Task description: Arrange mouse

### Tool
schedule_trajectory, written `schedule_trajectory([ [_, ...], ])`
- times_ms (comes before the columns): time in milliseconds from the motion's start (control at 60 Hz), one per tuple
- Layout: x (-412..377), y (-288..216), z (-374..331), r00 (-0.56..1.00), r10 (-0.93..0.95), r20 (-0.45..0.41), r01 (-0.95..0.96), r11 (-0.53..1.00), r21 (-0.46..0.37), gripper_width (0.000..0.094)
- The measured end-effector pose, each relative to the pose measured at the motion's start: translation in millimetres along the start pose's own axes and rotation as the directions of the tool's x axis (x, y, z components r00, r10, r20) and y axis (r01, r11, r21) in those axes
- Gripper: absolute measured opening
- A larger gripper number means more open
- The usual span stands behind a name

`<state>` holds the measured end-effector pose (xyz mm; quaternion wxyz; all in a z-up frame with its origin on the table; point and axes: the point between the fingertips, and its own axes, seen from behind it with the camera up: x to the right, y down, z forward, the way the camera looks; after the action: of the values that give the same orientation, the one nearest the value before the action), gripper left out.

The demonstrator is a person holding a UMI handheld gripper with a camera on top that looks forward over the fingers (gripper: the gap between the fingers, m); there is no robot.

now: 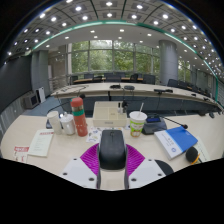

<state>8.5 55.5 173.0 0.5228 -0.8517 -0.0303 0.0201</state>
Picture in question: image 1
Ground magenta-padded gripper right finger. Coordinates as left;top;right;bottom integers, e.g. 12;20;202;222
124;143;167;190

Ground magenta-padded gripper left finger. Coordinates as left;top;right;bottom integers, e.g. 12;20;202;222
60;143;102;190

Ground black computer mouse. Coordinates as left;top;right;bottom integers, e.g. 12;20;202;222
97;129;128;171

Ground colourful sticker sheet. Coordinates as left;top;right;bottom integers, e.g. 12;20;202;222
85;125;131;144

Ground blue and white book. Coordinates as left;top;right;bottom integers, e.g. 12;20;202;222
153;126;199;161

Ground green white paper cup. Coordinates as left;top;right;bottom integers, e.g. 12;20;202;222
128;102;148;138

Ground white lidded mug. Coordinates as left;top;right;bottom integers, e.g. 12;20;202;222
59;112;77;136

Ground white booklet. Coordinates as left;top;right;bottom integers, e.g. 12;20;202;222
27;129;55;158

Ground black handheld microphone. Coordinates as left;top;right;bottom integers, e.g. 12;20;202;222
185;146;203;165

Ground red thermos bottle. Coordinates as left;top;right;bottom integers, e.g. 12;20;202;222
70;96;89;138

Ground stack of white paper cups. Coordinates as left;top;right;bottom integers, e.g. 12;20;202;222
46;110;63;136

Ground white cardboard box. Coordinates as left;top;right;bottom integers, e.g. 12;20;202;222
92;101;128;128

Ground white paper sheet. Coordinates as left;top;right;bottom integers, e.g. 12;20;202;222
193;136;212;163

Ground red and white leaflet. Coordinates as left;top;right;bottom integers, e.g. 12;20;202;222
13;145;30;164

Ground curved conference desk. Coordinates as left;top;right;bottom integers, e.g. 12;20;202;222
50;82;223;116

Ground white standing appliance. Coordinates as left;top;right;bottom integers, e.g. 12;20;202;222
35;86;47;104

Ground grey boxy monitor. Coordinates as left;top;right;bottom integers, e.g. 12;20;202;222
23;93;40;110

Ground black office chairs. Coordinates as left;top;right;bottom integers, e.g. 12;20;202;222
69;72;214;98

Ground ceiling lights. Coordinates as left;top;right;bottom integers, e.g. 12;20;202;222
6;0;224;81

